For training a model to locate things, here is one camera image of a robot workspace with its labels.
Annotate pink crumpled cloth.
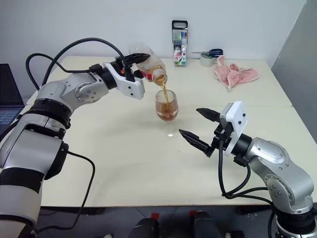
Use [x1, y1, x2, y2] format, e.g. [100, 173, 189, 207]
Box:
[213, 55, 262, 93]

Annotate white tape roll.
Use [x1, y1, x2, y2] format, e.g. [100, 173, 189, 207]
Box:
[200, 54, 218, 67]

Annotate blue handled scissors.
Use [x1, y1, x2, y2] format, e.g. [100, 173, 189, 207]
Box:
[190, 48, 223, 57]

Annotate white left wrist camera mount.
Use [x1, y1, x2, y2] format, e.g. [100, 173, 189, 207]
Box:
[103, 61, 146, 100]

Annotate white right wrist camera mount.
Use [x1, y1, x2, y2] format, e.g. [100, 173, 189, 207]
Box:
[220, 101, 249, 157]

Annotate marker pen set case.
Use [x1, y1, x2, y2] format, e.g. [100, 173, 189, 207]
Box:
[171, 20, 189, 67]

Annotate clear plastic tea bottle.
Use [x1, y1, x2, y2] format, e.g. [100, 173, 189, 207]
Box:
[127, 42, 168, 87]

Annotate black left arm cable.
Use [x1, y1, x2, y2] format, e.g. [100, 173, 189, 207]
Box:
[26, 37, 132, 236]

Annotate clear wine glass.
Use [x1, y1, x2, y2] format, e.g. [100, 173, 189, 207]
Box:
[155, 89, 179, 140]

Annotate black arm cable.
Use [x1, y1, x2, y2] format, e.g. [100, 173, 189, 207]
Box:
[217, 137, 275, 206]
[26, 37, 132, 236]

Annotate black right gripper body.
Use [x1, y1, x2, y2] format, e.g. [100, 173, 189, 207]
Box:
[206, 122, 233, 158]

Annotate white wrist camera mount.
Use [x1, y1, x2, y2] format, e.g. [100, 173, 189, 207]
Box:
[220, 101, 249, 157]
[103, 61, 146, 100]

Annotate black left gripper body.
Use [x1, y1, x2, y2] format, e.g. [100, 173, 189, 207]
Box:
[115, 56, 139, 81]

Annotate dark rounded shape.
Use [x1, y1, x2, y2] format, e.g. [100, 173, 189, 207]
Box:
[193, 210, 221, 238]
[133, 217, 160, 238]

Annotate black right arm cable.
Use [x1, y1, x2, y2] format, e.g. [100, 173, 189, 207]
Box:
[217, 137, 275, 206]

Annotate dark laptop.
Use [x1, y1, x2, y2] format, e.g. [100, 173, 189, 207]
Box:
[0, 63, 25, 139]

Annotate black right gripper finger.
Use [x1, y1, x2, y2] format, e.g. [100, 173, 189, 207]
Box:
[178, 128, 212, 152]
[196, 107, 220, 122]

